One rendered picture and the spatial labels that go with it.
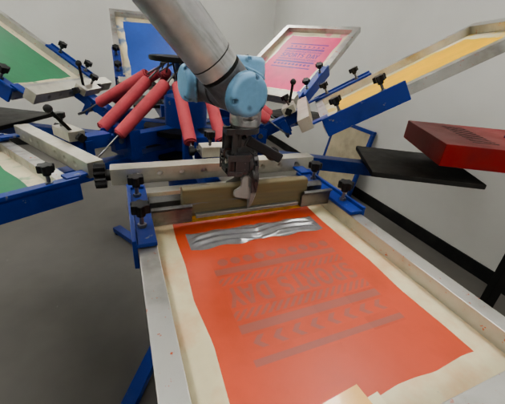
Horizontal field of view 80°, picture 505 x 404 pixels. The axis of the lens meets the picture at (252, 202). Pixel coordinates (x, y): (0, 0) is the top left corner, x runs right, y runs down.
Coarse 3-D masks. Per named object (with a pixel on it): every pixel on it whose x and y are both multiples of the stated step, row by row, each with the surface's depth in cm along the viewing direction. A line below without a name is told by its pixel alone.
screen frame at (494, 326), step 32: (160, 192) 87; (352, 224) 83; (384, 256) 73; (416, 256) 68; (160, 288) 53; (448, 288) 59; (160, 320) 47; (480, 320) 54; (160, 352) 42; (160, 384) 38; (480, 384) 42
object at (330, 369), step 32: (192, 224) 79; (224, 224) 80; (192, 256) 68; (224, 256) 69; (192, 288) 59; (224, 320) 53; (224, 352) 47; (320, 352) 48; (224, 384) 43; (256, 384) 43; (288, 384) 43; (320, 384) 44; (352, 384) 44
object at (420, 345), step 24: (264, 216) 86; (288, 216) 87; (312, 216) 88; (288, 240) 76; (312, 240) 77; (336, 240) 78; (360, 264) 70; (384, 288) 63; (408, 312) 57; (360, 336) 52; (384, 336) 52; (408, 336) 52; (432, 336) 53; (456, 336) 53; (360, 360) 48; (384, 360) 48; (408, 360) 48; (432, 360) 49; (384, 384) 44
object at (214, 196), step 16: (304, 176) 87; (192, 192) 74; (208, 192) 76; (224, 192) 78; (256, 192) 81; (272, 192) 83; (288, 192) 86; (192, 208) 76; (208, 208) 78; (224, 208) 80
